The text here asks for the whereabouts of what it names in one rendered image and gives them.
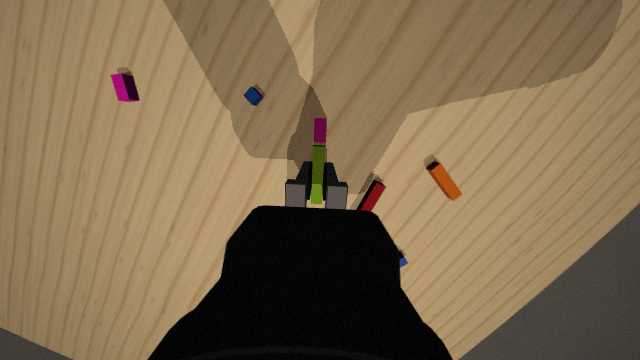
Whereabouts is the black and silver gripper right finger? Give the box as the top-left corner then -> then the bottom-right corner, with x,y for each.
323,162 -> 348,209

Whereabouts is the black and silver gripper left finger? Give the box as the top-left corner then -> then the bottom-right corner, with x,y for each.
285,161 -> 313,207

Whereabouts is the lime green rod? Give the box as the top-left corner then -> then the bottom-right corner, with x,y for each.
311,145 -> 325,204

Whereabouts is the small blue cube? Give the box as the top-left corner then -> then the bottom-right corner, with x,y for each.
399,251 -> 408,268
243,87 -> 264,106

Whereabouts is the orange rod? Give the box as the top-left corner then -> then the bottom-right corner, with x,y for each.
426,161 -> 462,200

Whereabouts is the magenta block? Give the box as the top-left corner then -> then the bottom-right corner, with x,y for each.
314,118 -> 326,143
111,74 -> 140,102

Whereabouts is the dark red rod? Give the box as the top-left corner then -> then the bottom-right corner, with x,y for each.
356,180 -> 386,212

